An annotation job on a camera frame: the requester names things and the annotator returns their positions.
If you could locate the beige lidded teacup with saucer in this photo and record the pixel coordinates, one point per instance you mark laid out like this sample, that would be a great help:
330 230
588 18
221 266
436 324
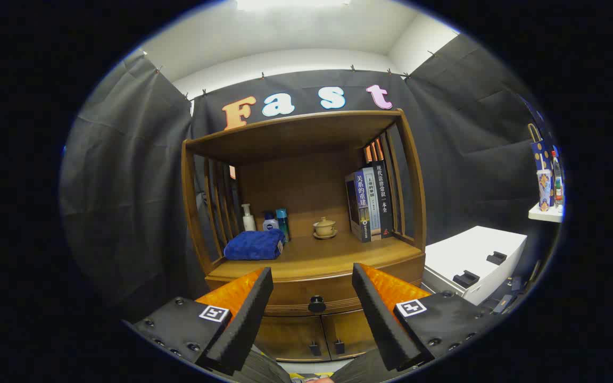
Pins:
325 227

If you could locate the glass bottle with red label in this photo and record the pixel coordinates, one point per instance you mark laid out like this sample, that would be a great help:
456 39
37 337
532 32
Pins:
557 181

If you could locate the wooden cabinet door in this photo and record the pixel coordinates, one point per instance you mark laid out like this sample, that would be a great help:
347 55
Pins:
290 338
351 332

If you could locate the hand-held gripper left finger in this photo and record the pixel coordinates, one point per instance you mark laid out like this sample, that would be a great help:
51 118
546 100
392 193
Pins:
248 314

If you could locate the white shelf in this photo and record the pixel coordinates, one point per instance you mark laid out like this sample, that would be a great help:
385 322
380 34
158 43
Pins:
546 214

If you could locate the teal bottle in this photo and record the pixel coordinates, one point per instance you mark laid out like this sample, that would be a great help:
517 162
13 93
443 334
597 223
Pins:
283 221

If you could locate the blue patterned gift bag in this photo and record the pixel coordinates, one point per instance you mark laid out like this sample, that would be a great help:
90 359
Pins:
541 151

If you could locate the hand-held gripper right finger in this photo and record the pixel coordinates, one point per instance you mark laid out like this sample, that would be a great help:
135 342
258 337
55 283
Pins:
378 314

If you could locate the white storage box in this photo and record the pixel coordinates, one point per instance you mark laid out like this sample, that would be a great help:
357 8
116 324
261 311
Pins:
471 250

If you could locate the wooden drawer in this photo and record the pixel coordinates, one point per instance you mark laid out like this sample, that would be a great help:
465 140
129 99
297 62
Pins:
296 295

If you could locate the black floor equipment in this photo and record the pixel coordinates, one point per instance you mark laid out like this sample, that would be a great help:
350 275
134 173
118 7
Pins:
503 300

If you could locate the white bottle with blue cap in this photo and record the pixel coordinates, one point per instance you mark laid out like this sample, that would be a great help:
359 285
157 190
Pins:
270 223

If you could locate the person's grey trousers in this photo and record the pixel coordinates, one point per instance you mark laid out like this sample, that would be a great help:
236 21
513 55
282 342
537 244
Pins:
269 369

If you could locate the wooden cabinet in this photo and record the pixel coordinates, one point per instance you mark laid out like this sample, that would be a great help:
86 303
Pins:
306 181

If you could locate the wooden countertop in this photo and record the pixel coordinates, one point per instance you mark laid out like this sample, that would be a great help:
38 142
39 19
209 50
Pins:
328 255

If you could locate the light blue spine book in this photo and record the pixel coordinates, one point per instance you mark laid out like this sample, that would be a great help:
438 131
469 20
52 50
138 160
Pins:
373 205

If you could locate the blue towel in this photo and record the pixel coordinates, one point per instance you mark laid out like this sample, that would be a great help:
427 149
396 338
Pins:
253 246

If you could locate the white pump bottle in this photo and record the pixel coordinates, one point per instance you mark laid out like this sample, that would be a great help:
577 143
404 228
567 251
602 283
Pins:
248 221

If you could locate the patterned paper cup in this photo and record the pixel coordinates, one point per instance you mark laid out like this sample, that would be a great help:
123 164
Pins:
544 189

